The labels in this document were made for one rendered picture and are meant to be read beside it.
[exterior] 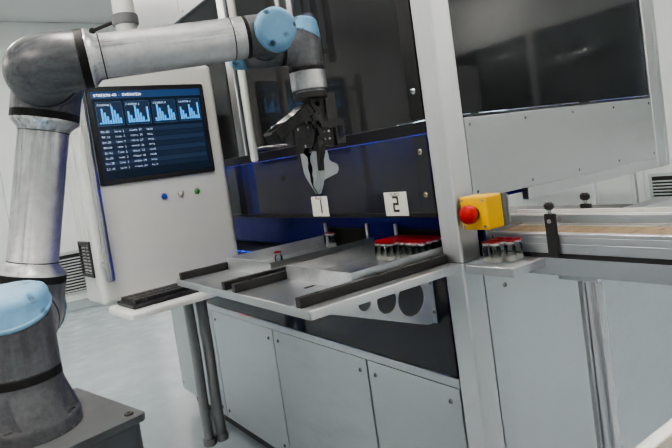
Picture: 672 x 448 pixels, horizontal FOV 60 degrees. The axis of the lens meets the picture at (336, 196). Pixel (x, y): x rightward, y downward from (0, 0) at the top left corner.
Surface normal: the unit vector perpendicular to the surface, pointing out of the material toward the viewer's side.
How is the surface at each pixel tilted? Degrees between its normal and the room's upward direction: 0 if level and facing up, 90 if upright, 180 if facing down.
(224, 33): 85
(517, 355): 90
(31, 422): 72
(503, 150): 90
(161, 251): 90
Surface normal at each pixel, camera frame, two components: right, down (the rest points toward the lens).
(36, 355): 0.79, -0.07
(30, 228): 0.31, 0.00
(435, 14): 0.57, -0.04
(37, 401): 0.59, -0.34
